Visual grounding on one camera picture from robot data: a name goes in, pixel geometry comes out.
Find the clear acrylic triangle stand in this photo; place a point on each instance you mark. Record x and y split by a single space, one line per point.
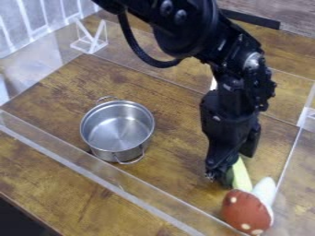
89 43

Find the stainless steel pot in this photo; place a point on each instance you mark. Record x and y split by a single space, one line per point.
116 129

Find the black bar on table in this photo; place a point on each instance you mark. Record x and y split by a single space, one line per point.
255 20

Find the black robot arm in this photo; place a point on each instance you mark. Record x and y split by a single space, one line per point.
191 29

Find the clear acrylic front barrier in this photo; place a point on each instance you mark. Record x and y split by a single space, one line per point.
83 196

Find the brown plush mushroom toy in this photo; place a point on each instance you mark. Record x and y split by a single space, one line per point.
247 209

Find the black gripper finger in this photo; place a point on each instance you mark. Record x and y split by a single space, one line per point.
250 145
219 173

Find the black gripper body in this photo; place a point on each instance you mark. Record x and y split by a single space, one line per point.
226 125

